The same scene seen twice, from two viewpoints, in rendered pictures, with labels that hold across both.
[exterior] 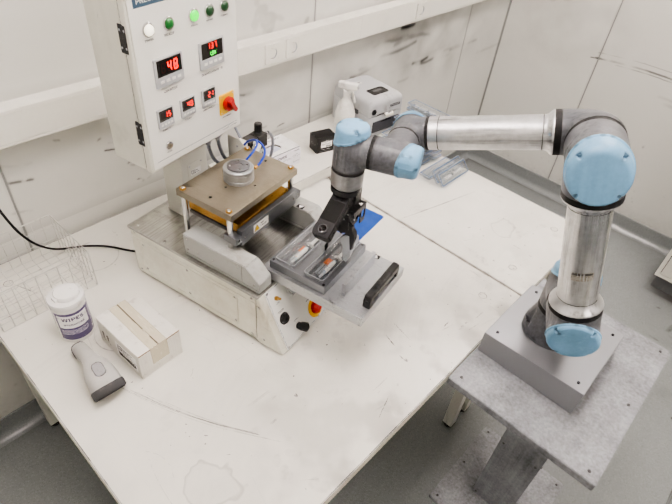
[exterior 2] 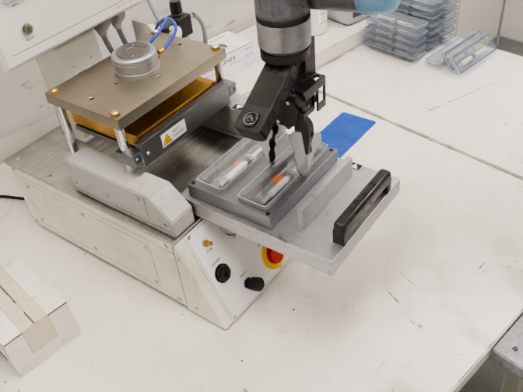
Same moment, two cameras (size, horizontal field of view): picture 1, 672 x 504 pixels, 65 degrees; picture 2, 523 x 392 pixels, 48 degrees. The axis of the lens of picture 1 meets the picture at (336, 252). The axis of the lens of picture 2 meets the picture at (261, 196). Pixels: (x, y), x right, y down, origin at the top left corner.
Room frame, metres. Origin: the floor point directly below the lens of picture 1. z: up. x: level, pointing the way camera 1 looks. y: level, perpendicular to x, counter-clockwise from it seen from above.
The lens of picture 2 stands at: (0.24, -0.11, 1.58)
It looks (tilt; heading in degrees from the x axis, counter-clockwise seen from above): 40 degrees down; 12
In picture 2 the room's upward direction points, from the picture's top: 7 degrees counter-clockwise
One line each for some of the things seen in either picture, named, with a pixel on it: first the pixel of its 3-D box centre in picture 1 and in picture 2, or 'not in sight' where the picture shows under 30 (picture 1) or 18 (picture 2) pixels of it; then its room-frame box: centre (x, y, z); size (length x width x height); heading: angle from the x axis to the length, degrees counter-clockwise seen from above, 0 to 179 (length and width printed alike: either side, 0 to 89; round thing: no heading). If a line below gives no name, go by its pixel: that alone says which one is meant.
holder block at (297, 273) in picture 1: (318, 255); (264, 172); (1.01, 0.04, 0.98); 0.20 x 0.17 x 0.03; 152
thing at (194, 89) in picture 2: (241, 190); (146, 89); (1.14, 0.27, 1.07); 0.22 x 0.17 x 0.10; 152
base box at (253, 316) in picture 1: (248, 253); (176, 186); (1.14, 0.26, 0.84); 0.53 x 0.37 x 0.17; 62
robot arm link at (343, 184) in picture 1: (345, 176); (282, 32); (1.01, 0.00, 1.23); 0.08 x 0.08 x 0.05
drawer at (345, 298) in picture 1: (334, 266); (288, 186); (0.98, 0.00, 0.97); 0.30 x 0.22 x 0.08; 62
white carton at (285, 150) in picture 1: (267, 157); (211, 62); (1.69, 0.29, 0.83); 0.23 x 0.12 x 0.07; 141
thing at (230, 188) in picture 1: (235, 178); (136, 74); (1.16, 0.29, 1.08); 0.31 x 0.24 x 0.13; 152
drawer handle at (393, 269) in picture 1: (381, 284); (363, 204); (0.92, -0.12, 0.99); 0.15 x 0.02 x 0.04; 152
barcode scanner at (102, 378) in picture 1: (91, 365); not in sight; (0.73, 0.56, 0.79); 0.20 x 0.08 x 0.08; 51
